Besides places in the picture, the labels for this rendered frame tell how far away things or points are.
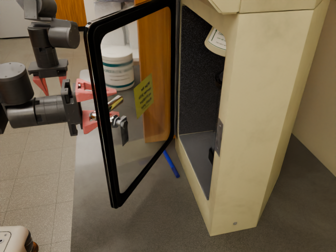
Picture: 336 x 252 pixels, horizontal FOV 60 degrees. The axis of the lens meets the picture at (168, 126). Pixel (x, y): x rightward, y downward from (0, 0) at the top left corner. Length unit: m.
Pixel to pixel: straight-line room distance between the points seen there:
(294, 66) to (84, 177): 0.60
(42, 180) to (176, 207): 1.68
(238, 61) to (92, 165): 0.57
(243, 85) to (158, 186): 0.42
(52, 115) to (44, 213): 1.52
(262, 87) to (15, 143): 2.48
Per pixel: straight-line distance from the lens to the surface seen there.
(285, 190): 0.83
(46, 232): 1.99
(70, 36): 0.80
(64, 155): 2.49
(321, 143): 1.00
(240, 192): 0.61
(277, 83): 0.49
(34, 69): 0.88
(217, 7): 0.40
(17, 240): 1.66
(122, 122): 0.54
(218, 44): 0.54
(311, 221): 0.78
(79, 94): 0.58
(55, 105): 0.60
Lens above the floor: 1.50
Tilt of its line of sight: 34 degrees down
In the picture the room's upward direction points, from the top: straight up
